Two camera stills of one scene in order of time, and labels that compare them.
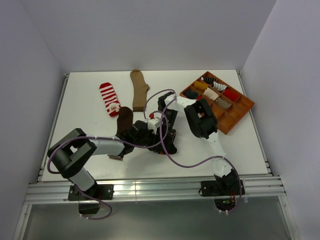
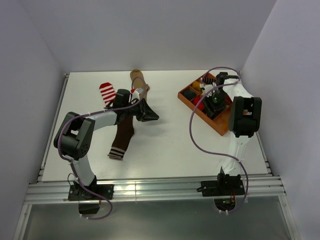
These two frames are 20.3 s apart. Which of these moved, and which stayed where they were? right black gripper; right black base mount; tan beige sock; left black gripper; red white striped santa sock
Moved: left black gripper; right black gripper
Stayed: right black base mount; red white striped santa sock; tan beige sock
